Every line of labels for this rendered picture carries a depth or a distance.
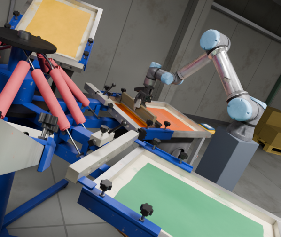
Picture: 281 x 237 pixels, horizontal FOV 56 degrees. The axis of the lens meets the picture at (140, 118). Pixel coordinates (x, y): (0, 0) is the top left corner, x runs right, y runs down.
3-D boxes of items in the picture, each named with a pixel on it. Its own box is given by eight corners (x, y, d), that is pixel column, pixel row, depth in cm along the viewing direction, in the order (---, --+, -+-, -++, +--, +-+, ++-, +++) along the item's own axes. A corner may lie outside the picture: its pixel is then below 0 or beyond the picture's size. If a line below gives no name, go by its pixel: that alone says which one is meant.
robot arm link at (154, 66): (157, 65, 173) (149, 60, 178) (151, 80, 177) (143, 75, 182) (165, 66, 179) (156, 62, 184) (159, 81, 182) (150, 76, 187)
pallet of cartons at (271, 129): (272, 138, 742) (288, 111, 714) (311, 162, 647) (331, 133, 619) (237, 131, 664) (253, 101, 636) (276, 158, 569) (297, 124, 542)
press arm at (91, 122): (163, 127, 225) (166, 121, 223) (167, 130, 221) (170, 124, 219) (4, 119, 143) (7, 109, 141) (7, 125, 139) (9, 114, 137)
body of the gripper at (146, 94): (142, 102, 182) (148, 86, 178) (135, 97, 187) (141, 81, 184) (150, 103, 187) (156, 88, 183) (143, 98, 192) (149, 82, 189)
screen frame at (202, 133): (165, 106, 253) (166, 102, 252) (210, 138, 214) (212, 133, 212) (94, 97, 201) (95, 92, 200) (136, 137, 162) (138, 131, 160)
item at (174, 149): (171, 164, 228) (188, 128, 217) (178, 170, 223) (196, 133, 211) (130, 168, 198) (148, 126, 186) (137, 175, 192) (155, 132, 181)
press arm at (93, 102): (102, 106, 177) (105, 100, 175) (106, 111, 173) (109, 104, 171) (79, 104, 165) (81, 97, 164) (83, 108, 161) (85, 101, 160)
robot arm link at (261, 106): (259, 125, 152) (271, 104, 148) (251, 125, 142) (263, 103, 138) (241, 115, 159) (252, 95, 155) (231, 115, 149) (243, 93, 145)
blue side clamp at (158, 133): (165, 136, 185) (169, 127, 182) (170, 139, 181) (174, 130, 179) (132, 135, 165) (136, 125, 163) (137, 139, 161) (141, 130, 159)
